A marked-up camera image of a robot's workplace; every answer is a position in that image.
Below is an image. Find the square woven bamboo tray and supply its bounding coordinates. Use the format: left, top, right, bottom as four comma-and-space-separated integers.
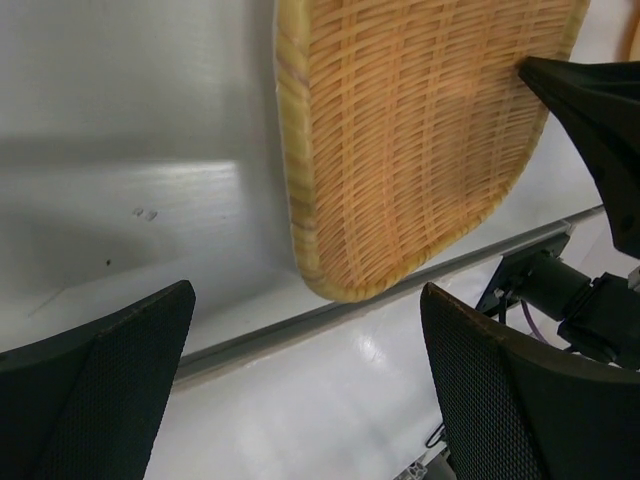
273, 1, 589, 303

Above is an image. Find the yellow plastic plate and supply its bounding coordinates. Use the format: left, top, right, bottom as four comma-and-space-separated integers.
615, 0, 639, 62

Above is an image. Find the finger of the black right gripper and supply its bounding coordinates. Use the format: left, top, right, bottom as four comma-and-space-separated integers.
518, 57, 639, 258

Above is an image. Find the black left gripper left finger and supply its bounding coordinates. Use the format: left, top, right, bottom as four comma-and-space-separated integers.
1, 280, 196, 479

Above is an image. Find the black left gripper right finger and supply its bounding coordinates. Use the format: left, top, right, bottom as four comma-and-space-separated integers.
420, 283, 639, 479

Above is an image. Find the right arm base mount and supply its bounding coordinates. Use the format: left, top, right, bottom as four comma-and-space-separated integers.
476, 233, 639, 371

